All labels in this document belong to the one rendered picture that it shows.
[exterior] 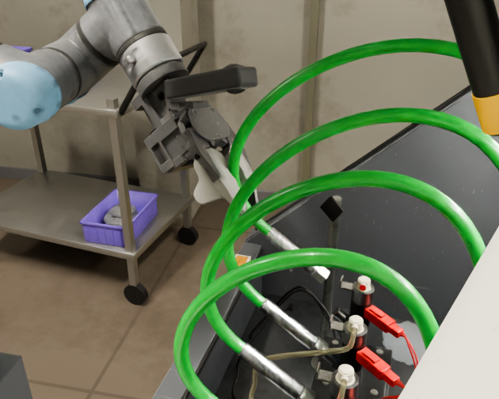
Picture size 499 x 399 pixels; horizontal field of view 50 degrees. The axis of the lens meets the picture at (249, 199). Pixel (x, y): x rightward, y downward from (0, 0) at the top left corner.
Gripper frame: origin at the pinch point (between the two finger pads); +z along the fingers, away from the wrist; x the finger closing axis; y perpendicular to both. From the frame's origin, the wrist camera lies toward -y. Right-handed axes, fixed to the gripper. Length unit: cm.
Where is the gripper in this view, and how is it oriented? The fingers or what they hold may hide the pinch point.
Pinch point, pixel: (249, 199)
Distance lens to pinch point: 68.0
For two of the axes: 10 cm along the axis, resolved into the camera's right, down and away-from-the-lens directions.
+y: -7.0, 4.8, 5.3
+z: 5.1, 8.5, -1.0
